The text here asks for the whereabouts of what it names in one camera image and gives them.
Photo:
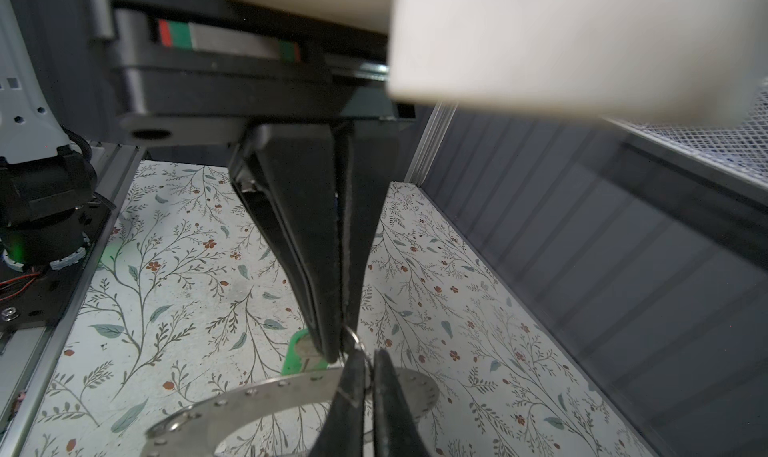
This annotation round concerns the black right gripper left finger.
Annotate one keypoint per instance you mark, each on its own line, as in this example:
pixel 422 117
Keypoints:
pixel 342 432

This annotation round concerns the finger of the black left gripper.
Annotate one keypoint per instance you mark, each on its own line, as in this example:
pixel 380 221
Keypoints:
pixel 366 158

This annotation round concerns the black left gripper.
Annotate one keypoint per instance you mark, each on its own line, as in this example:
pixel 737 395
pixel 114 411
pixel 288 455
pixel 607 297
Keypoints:
pixel 283 174

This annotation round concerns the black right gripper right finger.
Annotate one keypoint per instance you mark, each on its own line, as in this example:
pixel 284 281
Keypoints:
pixel 394 427

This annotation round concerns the green key tag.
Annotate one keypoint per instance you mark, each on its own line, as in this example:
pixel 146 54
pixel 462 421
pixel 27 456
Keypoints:
pixel 302 356

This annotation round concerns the silver split keyring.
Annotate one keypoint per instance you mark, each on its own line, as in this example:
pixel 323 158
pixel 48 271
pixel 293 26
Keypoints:
pixel 352 343

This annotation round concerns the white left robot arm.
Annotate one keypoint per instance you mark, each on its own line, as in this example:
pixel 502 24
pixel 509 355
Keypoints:
pixel 55 93

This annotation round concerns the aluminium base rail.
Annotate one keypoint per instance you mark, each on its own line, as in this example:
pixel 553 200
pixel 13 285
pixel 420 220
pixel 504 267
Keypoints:
pixel 36 324

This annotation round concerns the white wire mesh basket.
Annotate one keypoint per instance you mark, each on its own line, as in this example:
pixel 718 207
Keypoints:
pixel 739 151

